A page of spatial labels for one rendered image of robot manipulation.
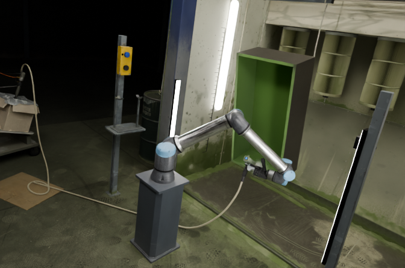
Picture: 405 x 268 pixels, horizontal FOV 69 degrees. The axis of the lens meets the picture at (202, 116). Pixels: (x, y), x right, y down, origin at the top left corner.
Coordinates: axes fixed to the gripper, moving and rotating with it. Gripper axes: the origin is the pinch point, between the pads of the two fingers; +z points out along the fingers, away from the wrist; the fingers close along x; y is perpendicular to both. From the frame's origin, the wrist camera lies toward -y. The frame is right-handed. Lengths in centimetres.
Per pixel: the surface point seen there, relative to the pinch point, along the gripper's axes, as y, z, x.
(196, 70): -76, 88, 12
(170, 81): -52, 101, -6
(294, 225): 36, -50, 75
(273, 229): 47, -34, 57
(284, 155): -20.7, -24.1, 26.0
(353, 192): 1, -76, -79
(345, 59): -153, -47, 75
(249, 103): -65, 29, 42
